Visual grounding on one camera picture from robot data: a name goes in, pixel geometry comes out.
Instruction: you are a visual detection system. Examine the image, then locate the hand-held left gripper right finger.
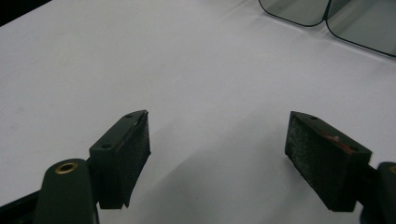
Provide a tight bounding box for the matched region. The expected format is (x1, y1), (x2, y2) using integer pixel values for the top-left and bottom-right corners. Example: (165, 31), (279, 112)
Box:
(284, 110), (374, 213)

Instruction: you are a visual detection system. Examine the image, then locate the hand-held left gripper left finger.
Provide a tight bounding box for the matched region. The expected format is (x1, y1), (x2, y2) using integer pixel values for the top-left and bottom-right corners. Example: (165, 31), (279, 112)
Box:
(89, 109), (152, 210)

